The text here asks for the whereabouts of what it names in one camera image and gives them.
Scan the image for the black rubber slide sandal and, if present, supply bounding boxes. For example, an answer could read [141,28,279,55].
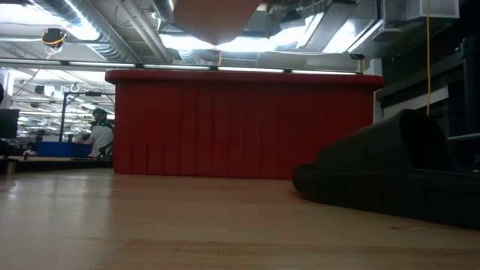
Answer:
[292,108,480,230]

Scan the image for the red ribbed plastic bin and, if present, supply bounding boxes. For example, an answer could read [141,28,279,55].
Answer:
[104,69,386,180]

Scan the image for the black bar with light strips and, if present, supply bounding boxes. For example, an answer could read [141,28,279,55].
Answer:
[0,58,365,76]

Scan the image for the brown ceiling panel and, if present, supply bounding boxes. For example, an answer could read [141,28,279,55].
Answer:
[172,0,263,46]

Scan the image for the blue panel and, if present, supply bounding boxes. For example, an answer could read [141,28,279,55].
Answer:
[35,141,93,158]

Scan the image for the black low table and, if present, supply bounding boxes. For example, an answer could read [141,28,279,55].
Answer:
[0,156,113,174]

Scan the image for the dark computer monitor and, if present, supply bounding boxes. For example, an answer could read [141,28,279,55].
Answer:
[0,108,20,139]

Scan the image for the black wide column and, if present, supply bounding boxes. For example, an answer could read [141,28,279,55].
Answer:
[460,33,480,136]

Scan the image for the silver ventilation duct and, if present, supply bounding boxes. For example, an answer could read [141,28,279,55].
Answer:
[29,0,142,64]

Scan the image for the black thin frame post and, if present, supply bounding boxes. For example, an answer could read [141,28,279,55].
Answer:
[58,91,69,143]

